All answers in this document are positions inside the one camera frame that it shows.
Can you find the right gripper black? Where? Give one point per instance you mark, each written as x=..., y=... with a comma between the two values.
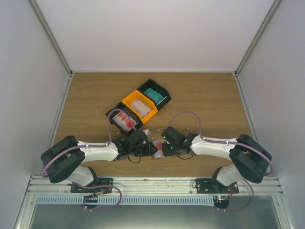
x=166, y=152

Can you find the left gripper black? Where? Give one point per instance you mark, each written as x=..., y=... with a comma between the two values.
x=149, y=150

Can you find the brown leather card holder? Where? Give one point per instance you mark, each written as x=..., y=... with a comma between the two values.
x=158, y=155

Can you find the red white credit card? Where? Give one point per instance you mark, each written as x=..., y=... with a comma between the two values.
x=158, y=144

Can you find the black bin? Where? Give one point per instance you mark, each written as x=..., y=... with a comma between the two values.
x=122, y=107
x=150, y=83

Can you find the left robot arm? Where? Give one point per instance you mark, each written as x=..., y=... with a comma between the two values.
x=63, y=160

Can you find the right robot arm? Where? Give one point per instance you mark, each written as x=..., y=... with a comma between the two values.
x=249, y=160

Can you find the white pink cards stack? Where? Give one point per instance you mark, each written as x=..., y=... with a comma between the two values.
x=142, y=109

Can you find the green cards stack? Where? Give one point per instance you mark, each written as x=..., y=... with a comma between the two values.
x=154, y=95

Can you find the orange bin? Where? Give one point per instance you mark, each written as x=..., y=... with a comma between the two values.
x=138, y=95

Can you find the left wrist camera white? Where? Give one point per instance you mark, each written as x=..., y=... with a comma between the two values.
x=147, y=132

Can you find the aluminium rail frame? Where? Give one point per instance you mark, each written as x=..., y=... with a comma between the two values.
x=152, y=186

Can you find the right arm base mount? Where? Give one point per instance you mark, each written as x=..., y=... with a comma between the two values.
x=208, y=186

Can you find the grey slotted cable duct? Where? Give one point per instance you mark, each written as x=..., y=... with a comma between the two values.
x=127, y=200

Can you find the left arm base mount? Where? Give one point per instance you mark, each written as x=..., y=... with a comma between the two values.
x=99, y=182

